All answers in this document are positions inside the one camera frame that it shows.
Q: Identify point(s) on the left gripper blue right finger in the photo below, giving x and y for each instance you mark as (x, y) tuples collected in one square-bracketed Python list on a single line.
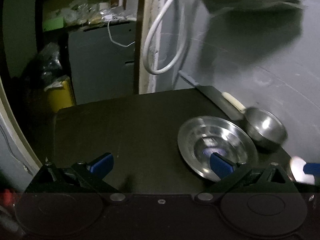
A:
[(221, 166)]

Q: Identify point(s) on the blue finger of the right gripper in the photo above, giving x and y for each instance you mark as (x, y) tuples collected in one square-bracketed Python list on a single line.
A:
[(312, 169)]

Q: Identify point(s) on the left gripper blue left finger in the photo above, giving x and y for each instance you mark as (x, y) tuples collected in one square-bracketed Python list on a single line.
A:
[(102, 164)]

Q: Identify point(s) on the white bowl red rim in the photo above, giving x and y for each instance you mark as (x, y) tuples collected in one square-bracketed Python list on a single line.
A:
[(296, 167)]

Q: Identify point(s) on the small steel bowl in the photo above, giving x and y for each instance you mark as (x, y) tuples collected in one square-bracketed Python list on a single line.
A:
[(264, 128)]

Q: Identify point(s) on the cream rolled cloth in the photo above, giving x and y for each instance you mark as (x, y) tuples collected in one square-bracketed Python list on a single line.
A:
[(233, 101)]

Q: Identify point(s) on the steel cleaver knife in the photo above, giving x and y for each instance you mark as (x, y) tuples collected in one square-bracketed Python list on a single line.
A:
[(215, 96)]

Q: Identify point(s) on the yellow bin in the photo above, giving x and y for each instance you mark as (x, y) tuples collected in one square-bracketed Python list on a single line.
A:
[(60, 94)]

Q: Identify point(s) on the dark cabinet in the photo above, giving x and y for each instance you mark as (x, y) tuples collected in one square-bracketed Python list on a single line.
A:
[(102, 62)]

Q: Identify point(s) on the black garbage bag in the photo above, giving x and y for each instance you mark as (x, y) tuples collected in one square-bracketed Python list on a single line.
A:
[(50, 62)]

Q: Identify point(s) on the green box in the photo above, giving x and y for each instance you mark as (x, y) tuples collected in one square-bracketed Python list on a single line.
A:
[(53, 24)]

